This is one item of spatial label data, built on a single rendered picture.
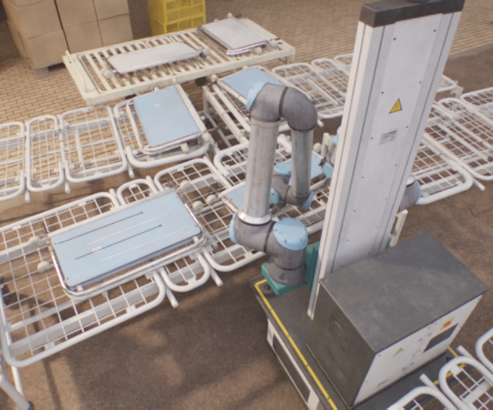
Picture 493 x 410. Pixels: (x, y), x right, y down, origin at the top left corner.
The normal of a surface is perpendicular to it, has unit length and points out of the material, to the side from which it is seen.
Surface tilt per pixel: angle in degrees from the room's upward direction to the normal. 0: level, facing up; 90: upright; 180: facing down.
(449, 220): 0
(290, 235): 5
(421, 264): 0
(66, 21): 90
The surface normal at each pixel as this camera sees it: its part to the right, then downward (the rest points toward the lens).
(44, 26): 0.63, 0.53
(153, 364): 0.00, -0.73
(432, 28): 0.45, 0.61
